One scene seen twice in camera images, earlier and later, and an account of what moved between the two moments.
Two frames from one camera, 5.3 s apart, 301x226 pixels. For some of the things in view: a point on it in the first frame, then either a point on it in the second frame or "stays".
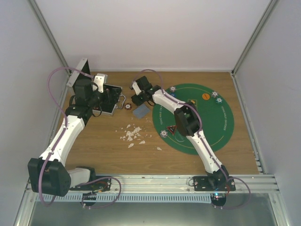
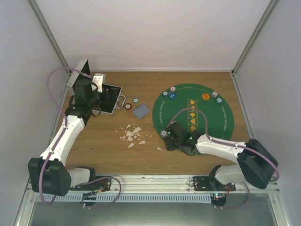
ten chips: (214, 94) stays
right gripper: (136, 101) → (170, 146)
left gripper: (114, 97) stays
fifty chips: (218, 100) stays
